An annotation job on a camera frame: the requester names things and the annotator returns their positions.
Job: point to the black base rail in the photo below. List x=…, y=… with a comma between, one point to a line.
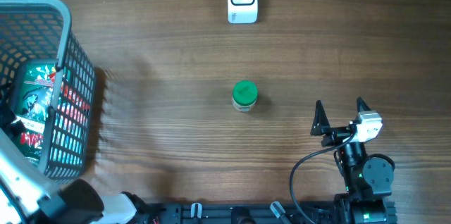
x=332, y=212

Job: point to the grey black plastic basket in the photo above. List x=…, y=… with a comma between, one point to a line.
x=41, y=30

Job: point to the green 3M gloves packet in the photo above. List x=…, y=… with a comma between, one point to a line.
x=34, y=98

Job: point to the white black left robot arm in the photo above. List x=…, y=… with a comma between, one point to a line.
x=27, y=196

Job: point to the green lid seasoning jar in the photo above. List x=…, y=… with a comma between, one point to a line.
x=245, y=94

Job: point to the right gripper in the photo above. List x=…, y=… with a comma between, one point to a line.
x=321, y=126

